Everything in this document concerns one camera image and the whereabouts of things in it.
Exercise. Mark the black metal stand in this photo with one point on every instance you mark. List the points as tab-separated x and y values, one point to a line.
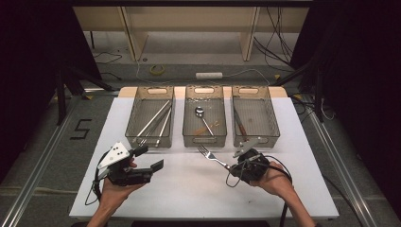
319	101
61	101

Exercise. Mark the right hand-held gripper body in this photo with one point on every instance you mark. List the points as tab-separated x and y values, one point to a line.
253	167

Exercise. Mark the grey translucent plastic bin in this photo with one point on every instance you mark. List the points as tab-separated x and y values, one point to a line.
217	110
261	119
142	113

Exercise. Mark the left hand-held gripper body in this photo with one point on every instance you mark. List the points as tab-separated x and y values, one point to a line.
126	176

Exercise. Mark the metal floor rail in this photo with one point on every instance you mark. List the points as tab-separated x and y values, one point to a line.
31	186
346	176

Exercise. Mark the metal spoon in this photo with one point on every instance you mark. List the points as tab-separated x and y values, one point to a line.
199	111

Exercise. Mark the person's left hand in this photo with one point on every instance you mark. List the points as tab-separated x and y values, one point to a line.
113	195

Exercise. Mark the black curtain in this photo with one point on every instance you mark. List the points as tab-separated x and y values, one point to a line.
362	78
31	63

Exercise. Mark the white board table cover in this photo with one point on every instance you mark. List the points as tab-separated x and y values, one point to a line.
189	201

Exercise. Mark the white power strip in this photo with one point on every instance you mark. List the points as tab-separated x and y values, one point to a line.
208	75

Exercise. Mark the yellow tape roll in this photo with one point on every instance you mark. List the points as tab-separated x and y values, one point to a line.
157	70

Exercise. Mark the person's right hand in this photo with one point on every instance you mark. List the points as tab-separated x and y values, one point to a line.
277	181

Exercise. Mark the beige wooden desk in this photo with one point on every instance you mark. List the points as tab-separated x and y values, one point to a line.
189	19

